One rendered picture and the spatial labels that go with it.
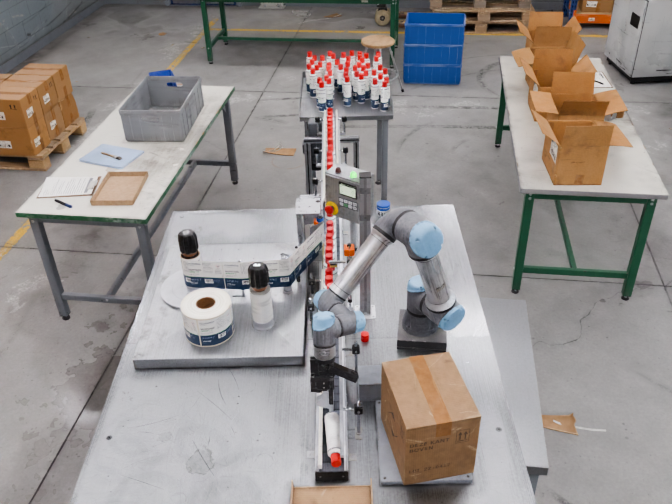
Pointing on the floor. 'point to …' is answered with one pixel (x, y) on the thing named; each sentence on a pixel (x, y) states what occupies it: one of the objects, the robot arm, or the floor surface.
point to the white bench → (159, 185)
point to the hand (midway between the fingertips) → (332, 409)
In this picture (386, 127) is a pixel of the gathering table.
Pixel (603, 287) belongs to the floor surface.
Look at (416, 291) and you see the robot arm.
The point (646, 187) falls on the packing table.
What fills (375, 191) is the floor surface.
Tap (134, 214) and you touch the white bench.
